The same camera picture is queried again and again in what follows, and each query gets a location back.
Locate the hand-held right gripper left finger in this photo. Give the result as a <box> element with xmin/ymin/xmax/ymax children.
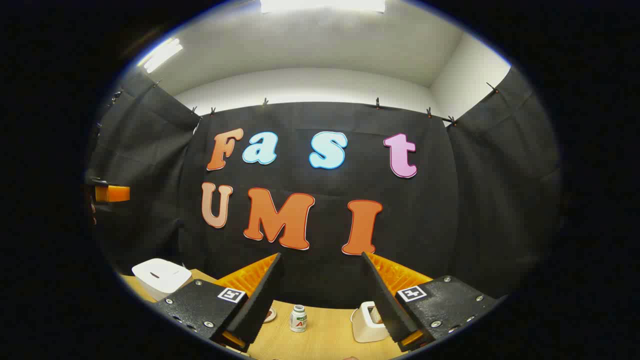
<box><xmin>151</xmin><ymin>252</ymin><xmax>286</xmax><ymax>354</ymax></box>

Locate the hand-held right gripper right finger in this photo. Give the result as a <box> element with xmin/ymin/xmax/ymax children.
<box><xmin>361</xmin><ymin>251</ymin><xmax>502</xmax><ymax>353</ymax></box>

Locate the white bottle with green label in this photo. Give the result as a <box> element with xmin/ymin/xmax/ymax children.
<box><xmin>290</xmin><ymin>304</ymin><xmax>308</xmax><ymax>334</ymax></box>

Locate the ceiling light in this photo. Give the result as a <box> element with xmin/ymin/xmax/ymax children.
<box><xmin>259</xmin><ymin>0</ymin><xmax>387</xmax><ymax>14</ymax></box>
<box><xmin>136</xmin><ymin>38</ymin><xmax>184</xmax><ymax>74</ymax></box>

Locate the black backdrop cloth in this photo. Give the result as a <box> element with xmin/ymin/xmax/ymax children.
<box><xmin>85</xmin><ymin>67</ymin><xmax>561</xmax><ymax>308</ymax></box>

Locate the white rice cooker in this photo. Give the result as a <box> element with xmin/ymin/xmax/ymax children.
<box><xmin>131</xmin><ymin>258</ymin><xmax>193</xmax><ymax>302</ymax></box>

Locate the white toaster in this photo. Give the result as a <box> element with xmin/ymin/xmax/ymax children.
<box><xmin>351</xmin><ymin>301</ymin><xmax>393</xmax><ymax>344</ymax></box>

